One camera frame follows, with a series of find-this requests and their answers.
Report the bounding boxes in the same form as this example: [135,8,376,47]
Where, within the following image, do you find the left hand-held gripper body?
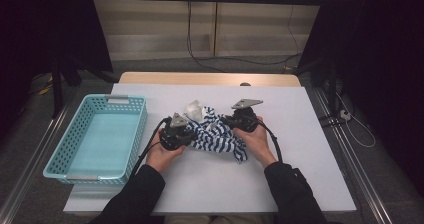
[159,112,198,152]

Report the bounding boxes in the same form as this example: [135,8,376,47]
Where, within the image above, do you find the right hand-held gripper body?
[220,98,264,134]

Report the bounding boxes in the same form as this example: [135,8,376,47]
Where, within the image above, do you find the blue white striped shirt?
[184,99,250,164]

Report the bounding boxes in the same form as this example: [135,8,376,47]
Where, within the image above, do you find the light blue plastic basket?
[42,94,149,186]

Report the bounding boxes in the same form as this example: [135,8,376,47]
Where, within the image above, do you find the person's left hand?
[145,129,186,175]

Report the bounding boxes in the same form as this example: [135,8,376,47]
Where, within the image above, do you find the person's right hand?
[232,116,279,170]

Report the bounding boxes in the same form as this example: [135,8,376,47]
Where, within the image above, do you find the yellow floor item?
[37,77,56,96]

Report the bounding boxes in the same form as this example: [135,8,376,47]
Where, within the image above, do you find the black curtain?
[0,0,113,145]
[297,0,424,195]

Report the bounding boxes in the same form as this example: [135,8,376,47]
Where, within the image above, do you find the right hand-held gripper black cable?
[251,116,284,164]

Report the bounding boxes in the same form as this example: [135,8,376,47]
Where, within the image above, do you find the thin black wall cable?
[196,0,304,67]

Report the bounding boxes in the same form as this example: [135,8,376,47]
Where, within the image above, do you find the white floor cable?
[334,92,377,149]

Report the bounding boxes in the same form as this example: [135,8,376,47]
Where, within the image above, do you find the aluminium floor rail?
[313,88,392,224]
[0,106,70,224]

